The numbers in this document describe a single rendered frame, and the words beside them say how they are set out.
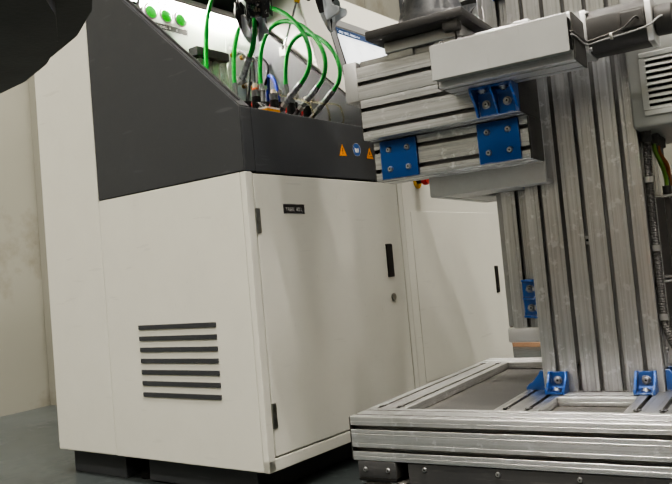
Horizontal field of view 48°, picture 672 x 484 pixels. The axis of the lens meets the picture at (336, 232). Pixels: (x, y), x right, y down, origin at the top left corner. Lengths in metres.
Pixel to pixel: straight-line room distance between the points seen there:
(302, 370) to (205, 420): 0.27
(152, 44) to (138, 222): 0.48
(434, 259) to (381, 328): 0.39
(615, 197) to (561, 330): 0.31
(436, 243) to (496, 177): 0.86
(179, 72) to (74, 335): 0.86
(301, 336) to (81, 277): 0.73
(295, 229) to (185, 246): 0.29
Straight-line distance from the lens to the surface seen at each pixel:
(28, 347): 4.01
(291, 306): 1.92
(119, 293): 2.21
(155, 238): 2.08
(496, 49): 1.48
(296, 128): 2.02
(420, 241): 2.45
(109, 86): 2.27
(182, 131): 2.01
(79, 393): 2.41
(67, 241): 2.40
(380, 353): 2.23
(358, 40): 2.94
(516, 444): 1.49
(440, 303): 2.53
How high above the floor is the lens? 0.53
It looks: 3 degrees up
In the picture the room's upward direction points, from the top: 5 degrees counter-clockwise
